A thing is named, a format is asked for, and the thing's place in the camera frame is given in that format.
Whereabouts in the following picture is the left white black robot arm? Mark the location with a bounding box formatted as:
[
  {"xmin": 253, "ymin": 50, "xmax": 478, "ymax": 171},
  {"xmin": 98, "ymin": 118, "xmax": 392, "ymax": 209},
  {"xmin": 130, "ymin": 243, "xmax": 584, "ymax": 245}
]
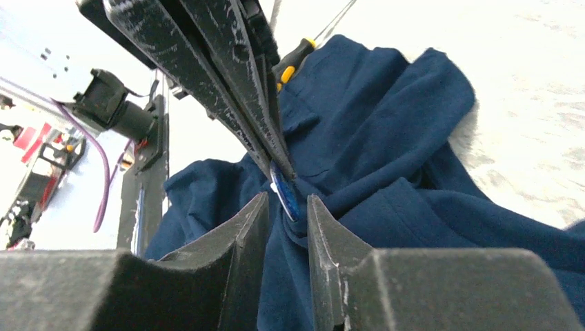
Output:
[{"xmin": 1, "ymin": 1, "xmax": 295, "ymax": 254}]

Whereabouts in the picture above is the round blue brooch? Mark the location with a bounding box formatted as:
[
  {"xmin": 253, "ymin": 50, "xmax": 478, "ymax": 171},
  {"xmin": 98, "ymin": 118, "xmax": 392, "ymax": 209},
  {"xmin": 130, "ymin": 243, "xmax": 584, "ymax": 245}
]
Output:
[{"xmin": 269, "ymin": 161, "xmax": 301, "ymax": 222}]

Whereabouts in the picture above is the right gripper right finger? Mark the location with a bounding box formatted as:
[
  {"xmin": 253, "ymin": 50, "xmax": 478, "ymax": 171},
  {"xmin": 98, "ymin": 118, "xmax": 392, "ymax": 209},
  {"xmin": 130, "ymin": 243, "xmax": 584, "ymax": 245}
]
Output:
[{"xmin": 307, "ymin": 195, "xmax": 583, "ymax": 330}]

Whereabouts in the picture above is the navy blue t-shirt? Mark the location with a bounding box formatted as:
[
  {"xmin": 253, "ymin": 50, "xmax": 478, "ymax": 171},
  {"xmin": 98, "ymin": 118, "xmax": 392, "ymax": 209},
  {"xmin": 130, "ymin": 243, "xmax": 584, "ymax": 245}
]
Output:
[{"xmin": 143, "ymin": 35, "xmax": 584, "ymax": 330}]

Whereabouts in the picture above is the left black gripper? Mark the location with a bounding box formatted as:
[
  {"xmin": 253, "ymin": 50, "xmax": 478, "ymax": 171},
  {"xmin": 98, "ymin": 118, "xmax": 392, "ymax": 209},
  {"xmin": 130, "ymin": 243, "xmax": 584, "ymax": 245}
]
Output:
[{"xmin": 72, "ymin": 0, "xmax": 298, "ymax": 257}]

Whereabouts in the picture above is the yellow black screwdriver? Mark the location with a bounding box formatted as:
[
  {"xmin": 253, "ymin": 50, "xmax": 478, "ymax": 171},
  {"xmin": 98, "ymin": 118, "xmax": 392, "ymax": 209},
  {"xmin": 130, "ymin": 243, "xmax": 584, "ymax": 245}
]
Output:
[{"xmin": 272, "ymin": 38, "xmax": 317, "ymax": 92}]

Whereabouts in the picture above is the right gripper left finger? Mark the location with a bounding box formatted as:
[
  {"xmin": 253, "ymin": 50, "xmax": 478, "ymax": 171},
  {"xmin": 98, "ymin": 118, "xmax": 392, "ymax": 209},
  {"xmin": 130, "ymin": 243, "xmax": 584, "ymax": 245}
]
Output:
[{"xmin": 1, "ymin": 192, "xmax": 269, "ymax": 330}]

